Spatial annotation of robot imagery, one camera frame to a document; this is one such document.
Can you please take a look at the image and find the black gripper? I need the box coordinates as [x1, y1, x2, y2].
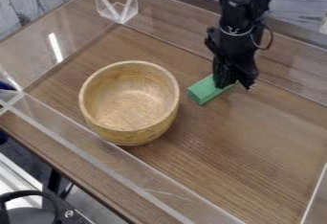
[204, 26, 263, 90]

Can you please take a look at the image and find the green rectangular block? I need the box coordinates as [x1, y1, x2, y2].
[187, 75, 232, 105]

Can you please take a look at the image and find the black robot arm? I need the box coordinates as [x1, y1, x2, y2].
[204, 0, 274, 90]

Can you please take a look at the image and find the brown wooden bowl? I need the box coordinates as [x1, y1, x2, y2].
[77, 60, 180, 146]

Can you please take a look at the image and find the black table leg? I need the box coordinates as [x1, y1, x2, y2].
[47, 169, 63, 194]

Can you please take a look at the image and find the clear acrylic corner bracket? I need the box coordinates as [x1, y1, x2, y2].
[95, 0, 138, 25]

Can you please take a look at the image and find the clear acrylic tray wall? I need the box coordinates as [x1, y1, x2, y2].
[0, 90, 246, 224]

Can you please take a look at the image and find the black cable loop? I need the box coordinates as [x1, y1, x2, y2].
[0, 190, 60, 224]

